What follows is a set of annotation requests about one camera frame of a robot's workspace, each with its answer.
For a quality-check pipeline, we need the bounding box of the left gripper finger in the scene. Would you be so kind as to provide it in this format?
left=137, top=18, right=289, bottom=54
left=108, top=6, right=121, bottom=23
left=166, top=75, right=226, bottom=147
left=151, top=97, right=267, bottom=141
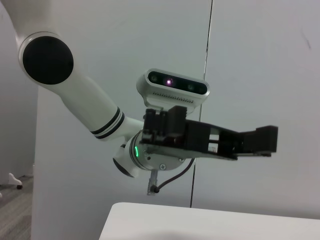
left=237, top=125, right=279, bottom=154
left=236, top=151, right=273, bottom=159

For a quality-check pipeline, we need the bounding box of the white caster foot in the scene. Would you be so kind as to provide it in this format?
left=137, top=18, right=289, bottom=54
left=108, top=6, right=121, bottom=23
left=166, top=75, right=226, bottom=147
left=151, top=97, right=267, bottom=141
left=7, top=172, right=24, bottom=190

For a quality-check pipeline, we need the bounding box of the dark left wrist cable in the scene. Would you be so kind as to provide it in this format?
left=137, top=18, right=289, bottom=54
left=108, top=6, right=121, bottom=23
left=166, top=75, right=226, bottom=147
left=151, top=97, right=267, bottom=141
left=153, top=156, right=196, bottom=194

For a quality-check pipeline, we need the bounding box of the ribbed silver cable connector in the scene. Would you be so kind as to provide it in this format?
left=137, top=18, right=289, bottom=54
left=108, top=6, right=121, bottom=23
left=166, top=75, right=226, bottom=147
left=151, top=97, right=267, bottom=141
left=146, top=169, right=160, bottom=196

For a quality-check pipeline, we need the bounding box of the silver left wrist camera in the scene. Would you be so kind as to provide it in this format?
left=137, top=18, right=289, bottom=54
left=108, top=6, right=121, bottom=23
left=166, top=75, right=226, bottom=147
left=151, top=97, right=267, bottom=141
left=136, top=68, right=211, bottom=115

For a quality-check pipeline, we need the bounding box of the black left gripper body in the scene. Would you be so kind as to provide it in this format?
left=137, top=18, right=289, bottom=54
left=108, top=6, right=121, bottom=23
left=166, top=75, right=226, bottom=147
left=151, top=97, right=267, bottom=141
left=139, top=105, right=243, bottom=161

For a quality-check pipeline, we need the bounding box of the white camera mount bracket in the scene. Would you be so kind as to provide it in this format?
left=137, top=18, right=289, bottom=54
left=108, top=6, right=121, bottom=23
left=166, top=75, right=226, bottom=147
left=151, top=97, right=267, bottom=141
left=145, top=99, right=165, bottom=111

